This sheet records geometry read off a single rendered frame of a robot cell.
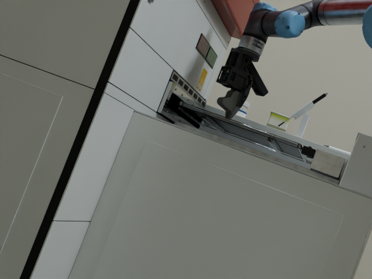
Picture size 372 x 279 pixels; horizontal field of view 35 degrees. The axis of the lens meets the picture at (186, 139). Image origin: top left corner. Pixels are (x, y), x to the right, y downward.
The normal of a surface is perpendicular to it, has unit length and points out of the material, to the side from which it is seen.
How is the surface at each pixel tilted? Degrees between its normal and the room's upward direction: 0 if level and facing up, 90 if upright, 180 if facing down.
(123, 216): 90
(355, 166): 90
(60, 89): 90
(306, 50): 90
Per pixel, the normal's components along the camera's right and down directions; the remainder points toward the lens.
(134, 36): 0.90, 0.33
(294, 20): 0.55, 0.18
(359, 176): -0.24, -0.14
